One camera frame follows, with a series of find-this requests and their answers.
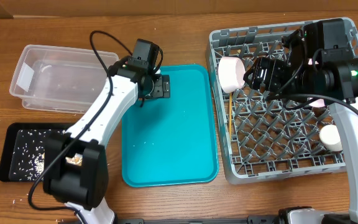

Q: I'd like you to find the bowl with food scraps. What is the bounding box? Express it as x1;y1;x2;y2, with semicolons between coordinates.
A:
218;57;246;93

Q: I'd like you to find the wooden chopstick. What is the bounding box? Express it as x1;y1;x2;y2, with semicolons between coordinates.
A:
228;93;232;142

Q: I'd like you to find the large pink plate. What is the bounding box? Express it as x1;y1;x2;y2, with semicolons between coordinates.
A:
309;99;325;108

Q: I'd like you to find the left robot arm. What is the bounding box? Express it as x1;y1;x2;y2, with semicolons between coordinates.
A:
42;39;170;223

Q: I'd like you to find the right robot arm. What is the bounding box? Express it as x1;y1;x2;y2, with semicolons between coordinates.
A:
244;18;358;223

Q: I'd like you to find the grey dishwasher rack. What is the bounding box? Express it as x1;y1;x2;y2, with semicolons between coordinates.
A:
207;17;358;184

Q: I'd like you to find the teal serving tray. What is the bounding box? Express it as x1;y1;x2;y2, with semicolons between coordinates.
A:
122;64;219;187

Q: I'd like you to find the clear plastic bin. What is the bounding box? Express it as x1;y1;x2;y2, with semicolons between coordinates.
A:
9;45;106;114

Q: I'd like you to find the pile of food scraps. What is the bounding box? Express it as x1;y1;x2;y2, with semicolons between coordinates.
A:
14;129;83;182

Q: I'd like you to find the black plastic tray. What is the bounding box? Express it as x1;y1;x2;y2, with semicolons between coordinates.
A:
0;123;71;182

